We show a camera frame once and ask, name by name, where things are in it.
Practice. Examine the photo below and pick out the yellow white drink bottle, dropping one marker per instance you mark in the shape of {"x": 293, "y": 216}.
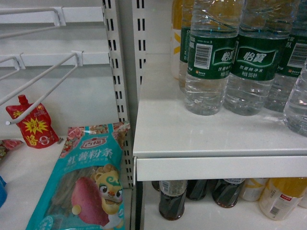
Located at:
{"x": 252, "y": 188}
{"x": 175, "y": 37}
{"x": 281, "y": 195}

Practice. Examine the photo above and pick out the red spout sauce pouch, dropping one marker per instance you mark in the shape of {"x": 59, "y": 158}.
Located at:
{"x": 36, "y": 127}

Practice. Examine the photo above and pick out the teal sweet potato noodle bag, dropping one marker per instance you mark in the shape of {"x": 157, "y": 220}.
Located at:
{"x": 84, "y": 191}

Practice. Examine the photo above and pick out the clear water bottle green label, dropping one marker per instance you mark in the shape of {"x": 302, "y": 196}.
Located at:
{"x": 184, "y": 42}
{"x": 292, "y": 62}
{"x": 214, "y": 28}
{"x": 295, "y": 111}
{"x": 264, "y": 29}

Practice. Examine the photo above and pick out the white slotted shelf upright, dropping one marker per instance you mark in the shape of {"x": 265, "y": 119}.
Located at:
{"x": 112, "y": 22}

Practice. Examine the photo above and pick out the dark tea bottle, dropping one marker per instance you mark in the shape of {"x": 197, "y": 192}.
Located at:
{"x": 196, "y": 189}
{"x": 226, "y": 191}
{"x": 172, "y": 198}

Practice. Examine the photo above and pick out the white shelf left section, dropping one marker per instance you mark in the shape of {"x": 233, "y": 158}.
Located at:
{"x": 172, "y": 143}

